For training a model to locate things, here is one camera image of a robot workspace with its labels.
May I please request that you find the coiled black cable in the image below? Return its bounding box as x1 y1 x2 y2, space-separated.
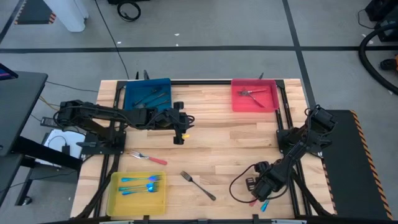
116 0 142 23

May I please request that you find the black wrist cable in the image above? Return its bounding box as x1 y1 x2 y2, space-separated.
229 163 292 204
183 114 196 128

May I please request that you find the black desk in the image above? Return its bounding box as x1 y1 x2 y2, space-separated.
0 70 49 157

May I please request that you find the monitor screen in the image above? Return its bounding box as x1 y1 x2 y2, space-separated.
0 63 19 82

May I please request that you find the black power adapter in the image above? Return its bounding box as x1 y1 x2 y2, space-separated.
40 117 65 130

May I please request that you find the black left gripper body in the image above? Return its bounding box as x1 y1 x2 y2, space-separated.
163 109 191 134

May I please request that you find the yellow floor cable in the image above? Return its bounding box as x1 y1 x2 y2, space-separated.
39 95 60 110

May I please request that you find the large hazard-striped black mat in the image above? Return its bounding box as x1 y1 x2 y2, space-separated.
309 108 395 221

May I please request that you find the thin black floor cable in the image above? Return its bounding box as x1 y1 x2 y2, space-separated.
45 80 100 94

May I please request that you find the blue plastic bin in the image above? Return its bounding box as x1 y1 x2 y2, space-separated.
124 77 173 114

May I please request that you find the black aluminium table frame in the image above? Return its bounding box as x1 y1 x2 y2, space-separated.
70 79 336 224

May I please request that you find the black equipment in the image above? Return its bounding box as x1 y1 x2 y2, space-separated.
364 0 398 43

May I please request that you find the orange and black object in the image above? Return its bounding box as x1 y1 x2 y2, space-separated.
379 54 398 72

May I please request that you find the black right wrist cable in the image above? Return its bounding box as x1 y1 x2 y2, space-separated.
229 163 292 204

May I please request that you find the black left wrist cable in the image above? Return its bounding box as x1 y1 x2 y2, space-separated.
183 114 196 128

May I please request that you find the yellow plastic bin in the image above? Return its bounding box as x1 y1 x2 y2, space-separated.
106 170 167 217

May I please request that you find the thick black hose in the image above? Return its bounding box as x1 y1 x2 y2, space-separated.
358 22 398 96

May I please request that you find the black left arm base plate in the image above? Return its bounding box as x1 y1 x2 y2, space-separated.
76 130 127 156

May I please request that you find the long black floor cable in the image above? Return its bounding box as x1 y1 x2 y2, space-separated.
94 0 130 80

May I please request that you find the white pillar base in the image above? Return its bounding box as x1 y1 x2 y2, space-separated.
42 0 90 33

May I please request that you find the small hazard-striped black mat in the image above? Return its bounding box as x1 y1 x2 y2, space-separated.
13 0 57 26

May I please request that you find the black desk leg frame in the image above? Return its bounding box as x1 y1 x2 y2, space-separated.
0 136 83 207

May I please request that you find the red plastic bin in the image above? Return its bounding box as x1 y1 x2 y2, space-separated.
231 78 280 113

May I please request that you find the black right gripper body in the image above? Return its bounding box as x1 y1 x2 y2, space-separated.
251 169 282 202

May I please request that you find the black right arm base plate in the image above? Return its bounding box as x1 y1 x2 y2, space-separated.
276 129 333 156

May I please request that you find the white board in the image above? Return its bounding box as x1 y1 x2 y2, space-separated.
34 129 86 169

